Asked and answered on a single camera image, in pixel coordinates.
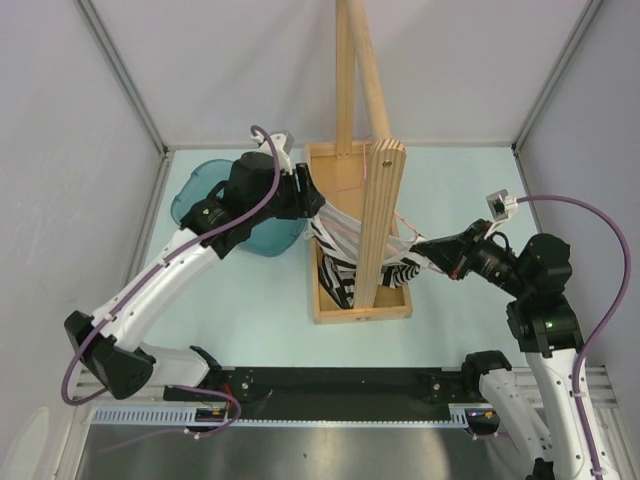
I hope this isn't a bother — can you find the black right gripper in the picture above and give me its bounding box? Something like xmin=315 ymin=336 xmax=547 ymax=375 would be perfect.
xmin=416 ymin=217 xmax=530 ymax=297

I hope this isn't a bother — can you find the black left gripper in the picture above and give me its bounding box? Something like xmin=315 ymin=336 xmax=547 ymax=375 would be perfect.
xmin=248 ymin=163 xmax=324 ymax=226

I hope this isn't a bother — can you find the pink wire hanger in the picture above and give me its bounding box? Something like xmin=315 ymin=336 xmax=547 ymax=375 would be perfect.
xmin=326 ymin=150 xmax=444 ymax=274

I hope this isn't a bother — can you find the black white striped tank top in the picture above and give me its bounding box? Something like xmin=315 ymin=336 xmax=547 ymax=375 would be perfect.
xmin=310 ymin=202 xmax=435 ymax=309

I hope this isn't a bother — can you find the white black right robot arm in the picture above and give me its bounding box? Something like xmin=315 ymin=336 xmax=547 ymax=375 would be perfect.
xmin=411 ymin=220 xmax=622 ymax=479

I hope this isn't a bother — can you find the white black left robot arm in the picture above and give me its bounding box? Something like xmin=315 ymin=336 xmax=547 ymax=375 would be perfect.
xmin=64 ymin=151 xmax=326 ymax=400

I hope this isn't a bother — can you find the teal plastic bin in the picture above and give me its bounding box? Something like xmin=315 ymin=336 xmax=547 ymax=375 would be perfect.
xmin=170 ymin=159 xmax=306 ymax=257

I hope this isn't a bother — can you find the wooden clothes rack stand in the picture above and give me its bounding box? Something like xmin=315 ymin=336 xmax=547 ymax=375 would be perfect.
xmin=306 ymin=1 xmax=413 ymax=325

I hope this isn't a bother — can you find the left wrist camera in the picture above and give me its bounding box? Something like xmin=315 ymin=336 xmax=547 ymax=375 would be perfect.
xmin=251 ymin=131 xmax=294 ymax=174

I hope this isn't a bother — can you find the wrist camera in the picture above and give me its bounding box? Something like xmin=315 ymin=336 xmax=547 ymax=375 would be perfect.
xmin=251 ymin=131 xmax=294 ymax=174
xmin=485 ymin=189 xmax=518 ymax=238

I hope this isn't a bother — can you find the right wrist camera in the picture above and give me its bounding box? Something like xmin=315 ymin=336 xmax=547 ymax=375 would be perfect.
xmin=485 ymin=189 xmax=518 ymax=238

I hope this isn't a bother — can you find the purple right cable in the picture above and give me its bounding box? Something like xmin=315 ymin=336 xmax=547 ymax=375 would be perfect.
xmin=514 ymin=194 xmax=632 ymax=480

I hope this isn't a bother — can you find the purple cable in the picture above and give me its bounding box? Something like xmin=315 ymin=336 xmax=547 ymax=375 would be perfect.
xmin=514 ymin=194 xmax=632 ymax=480
xmin=59 ymin=124 xmax=284 ymax=405

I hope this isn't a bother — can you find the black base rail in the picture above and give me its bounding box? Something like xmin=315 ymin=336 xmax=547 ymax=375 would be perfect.
xmin=163 ymin=365 xmax=481 ymax=422

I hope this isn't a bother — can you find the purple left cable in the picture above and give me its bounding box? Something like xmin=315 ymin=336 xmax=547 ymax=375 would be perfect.
xmin=59 ymin=124 xmax=284 ymax=405

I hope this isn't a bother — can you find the white slotted cable duct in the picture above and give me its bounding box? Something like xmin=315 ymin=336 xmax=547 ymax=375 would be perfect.
xmin=92 ymin=405 xmax=229 ymax=427

